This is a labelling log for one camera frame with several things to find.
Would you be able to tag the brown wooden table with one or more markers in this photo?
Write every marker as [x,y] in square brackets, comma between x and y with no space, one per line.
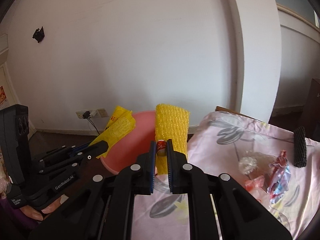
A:
[221,109]

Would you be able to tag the yellow lemon print wrapper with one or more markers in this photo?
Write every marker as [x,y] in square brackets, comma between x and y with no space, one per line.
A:
[120,127]

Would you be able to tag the yellow foam fruit net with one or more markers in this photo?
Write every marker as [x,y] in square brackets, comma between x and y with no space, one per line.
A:
[172,122]

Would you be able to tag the black wall hook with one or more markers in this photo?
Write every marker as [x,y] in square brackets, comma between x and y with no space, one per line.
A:
[38,34]

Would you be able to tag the clear plastic bag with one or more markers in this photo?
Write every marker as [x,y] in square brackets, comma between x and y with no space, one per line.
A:
[247,166]

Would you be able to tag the beige wall socket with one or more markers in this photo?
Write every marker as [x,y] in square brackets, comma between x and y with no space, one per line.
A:
[79,114]
[103,112]

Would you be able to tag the crumpled colourful wrapper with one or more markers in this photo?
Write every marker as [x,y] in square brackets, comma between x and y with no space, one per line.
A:
[278,180]

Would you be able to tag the pink floral cloth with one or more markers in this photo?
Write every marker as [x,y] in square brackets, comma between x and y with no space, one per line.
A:
[225,140]

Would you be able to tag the brown wooden side cabinet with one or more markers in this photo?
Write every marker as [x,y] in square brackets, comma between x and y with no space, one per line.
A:
[313,100]

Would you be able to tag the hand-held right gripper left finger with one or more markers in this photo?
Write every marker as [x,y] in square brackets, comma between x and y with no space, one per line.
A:
[151,165]

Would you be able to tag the small red candy wrapper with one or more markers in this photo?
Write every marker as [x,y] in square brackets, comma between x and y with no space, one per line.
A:
[161,148]

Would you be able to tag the black foam fruit net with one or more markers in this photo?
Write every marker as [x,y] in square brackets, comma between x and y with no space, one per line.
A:
[300,147]

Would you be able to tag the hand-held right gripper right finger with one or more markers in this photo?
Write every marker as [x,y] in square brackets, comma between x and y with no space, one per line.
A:
[170,165]

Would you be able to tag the person's left forearm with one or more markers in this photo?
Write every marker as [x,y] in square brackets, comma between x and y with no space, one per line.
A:
[12,222]

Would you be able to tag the person's left hand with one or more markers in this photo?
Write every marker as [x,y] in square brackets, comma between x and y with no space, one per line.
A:
[37,213]

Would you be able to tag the red wall calendar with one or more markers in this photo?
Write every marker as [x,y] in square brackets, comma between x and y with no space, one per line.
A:
[2,96]

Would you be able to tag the pink plastic basin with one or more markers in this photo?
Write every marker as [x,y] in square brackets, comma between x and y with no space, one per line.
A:
[140,135]

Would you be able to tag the black power plug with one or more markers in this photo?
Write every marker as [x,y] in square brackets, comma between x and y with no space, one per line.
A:
[87,115]

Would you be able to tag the pink red plastic wrapper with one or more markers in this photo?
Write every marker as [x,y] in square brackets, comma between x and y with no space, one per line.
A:
[255,183]

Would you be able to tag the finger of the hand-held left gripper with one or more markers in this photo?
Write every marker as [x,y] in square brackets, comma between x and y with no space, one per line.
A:
[77,149]
[100,148]

